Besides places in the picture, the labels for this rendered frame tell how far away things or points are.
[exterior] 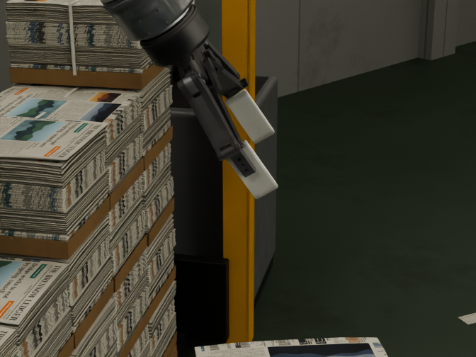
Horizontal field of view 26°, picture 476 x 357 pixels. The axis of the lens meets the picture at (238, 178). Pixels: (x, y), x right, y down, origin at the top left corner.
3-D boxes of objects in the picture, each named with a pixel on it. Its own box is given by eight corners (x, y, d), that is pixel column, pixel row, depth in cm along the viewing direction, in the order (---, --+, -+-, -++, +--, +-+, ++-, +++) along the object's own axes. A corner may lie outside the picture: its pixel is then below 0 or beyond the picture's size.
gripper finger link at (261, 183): (245, 138, 115) (245, 142, 114) (278, 185, 117) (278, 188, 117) (222, 151, 115) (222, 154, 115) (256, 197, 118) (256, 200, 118)
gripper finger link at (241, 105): (224, 102, 127) (224, 99, 127) (254, 144, 129) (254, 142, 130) (245, 90, 126) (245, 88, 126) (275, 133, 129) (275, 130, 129)
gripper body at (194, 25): (139, 23, 119) (184, 86, 123) (133, 52, 112) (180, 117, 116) (194, -10, 117) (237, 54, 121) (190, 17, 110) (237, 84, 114)
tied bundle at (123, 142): (-32, 202, 263) (-41, 115, 255) (15, 163, 290) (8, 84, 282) (110, 214, 256) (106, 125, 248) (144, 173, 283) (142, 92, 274)
